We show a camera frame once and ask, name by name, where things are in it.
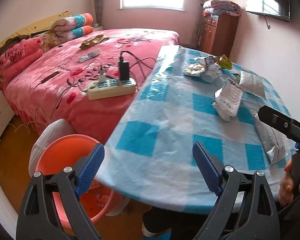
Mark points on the wall television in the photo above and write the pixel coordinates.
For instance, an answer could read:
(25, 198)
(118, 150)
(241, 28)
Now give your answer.
(267, 0)

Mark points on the blue checkered tablecloth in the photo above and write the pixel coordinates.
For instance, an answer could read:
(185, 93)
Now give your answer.
(165, 142)

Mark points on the yellow green snack packet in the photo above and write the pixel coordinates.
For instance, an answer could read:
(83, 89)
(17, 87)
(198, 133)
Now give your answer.
(224, 62)

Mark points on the white plug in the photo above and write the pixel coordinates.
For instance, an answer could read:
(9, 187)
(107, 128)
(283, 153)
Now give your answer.
(103, 77)

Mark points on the crumpled silver yellow packet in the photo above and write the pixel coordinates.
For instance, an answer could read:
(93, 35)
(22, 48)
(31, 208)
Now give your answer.
(193, 69)

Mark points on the white remote control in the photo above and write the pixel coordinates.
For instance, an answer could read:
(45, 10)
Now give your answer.
(89, 56)

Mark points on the folded pink blanket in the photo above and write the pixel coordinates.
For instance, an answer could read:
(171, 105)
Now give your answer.
(20, 51)
(17, 67)

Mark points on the cream power strip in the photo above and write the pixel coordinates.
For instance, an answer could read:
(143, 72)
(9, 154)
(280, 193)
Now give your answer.
(110, 88)

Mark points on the white blue crumpled packet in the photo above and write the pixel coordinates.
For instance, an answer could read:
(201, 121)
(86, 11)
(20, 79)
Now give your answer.
(206, 60)

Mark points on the white plastic stool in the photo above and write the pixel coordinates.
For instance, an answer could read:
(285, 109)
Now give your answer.
(52, 132)

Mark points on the bed with pink blanket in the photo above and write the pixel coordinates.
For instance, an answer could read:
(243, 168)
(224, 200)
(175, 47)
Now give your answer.
(40, 100)

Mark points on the yellow headboard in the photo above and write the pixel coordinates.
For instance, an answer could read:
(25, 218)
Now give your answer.
(22, 28)

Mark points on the flat silver packet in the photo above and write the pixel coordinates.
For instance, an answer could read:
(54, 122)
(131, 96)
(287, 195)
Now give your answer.
(252, 83)

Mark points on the orange plastic basin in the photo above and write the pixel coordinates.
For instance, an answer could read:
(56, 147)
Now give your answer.
(65, 150)

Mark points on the rolled floral quilt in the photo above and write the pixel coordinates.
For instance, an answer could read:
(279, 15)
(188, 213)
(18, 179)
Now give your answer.
(72, 21)
(77, 32)

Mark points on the floral pillow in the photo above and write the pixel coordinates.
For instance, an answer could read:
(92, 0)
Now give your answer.
(46, 41)

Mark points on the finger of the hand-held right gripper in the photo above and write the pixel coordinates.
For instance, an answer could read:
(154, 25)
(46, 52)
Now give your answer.
(277, 122)

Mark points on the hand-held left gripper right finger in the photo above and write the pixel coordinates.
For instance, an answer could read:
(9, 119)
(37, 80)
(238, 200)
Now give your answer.
(206, 170)

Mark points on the grey checked curtain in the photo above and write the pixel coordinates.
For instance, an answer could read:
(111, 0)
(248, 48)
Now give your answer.
(98, 2)
(198, 17)

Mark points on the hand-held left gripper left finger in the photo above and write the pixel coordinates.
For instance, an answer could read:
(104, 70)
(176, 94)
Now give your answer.
(90, 170)

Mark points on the folded colourful quilt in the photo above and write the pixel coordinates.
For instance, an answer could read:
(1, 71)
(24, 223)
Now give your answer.
(221, 8)

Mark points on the brown wooden cabinet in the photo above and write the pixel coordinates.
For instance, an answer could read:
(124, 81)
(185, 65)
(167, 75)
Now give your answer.
(222, 35)

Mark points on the white wet wipes packet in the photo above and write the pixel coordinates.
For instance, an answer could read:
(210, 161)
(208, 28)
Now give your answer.
(212, 74)

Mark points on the white silver printed packet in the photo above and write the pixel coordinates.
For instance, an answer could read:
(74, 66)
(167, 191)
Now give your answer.
(227, 100)

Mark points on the person's right hand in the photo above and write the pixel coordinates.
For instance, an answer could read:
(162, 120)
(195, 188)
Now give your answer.
(285, 188)

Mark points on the long silver packet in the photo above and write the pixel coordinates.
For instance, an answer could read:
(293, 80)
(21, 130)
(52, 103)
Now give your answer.
(272, 140)

